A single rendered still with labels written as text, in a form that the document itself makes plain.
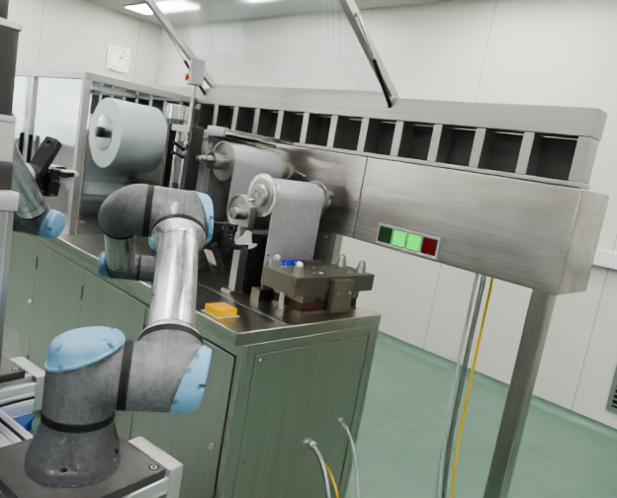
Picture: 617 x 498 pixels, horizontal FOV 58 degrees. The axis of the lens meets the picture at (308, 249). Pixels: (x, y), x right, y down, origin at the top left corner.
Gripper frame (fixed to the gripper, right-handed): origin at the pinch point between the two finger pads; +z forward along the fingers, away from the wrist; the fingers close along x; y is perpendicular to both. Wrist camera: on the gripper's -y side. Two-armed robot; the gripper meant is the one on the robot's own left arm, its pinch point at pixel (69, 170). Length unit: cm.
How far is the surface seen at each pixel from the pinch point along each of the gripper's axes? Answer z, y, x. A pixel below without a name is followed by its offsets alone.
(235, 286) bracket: 22, 24, 56
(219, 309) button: -8, 23, 61
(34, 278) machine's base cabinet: 69, 67, -50
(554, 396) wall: 230, 82, 239
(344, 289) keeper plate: 24, 12, 92
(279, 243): 25, 5, 66
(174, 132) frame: 37.9, -19.2, 13.1
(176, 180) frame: 37.1, -2.7, 19.0
